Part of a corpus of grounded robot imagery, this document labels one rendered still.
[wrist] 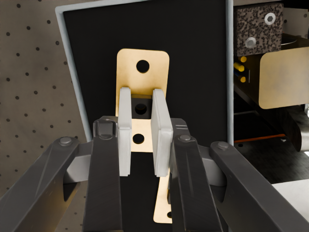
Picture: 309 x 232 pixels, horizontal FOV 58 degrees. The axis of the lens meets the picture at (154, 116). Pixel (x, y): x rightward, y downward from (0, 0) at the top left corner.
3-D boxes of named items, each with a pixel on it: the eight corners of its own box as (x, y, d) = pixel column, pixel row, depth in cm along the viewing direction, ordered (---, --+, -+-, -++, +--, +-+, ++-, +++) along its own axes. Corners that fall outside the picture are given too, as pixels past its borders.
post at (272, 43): (200, 20, 67) (282, 51, 31) (180, 23, 67) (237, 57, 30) (199, -2, 65) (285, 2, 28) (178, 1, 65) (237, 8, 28)
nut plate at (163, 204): (185, 222, 31) (187, 230, 30) (152, 220, 31) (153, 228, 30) (200, 158, 28) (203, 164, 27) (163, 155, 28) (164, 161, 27)
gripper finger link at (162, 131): (159, 129, 14) (174, 130, 14) (153, 88, 21) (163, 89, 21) (154, 177, 16) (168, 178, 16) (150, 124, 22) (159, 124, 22)
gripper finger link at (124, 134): (129, 177, 15) (116, 176, 15) (128, 124, 22) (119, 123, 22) (132, 128, 14) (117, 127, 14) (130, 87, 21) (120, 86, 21)
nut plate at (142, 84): (159, 150, 24) (161, 158, 23) (115, 149, 23) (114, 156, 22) (169, 50, 20) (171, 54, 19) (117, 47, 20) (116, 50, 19)
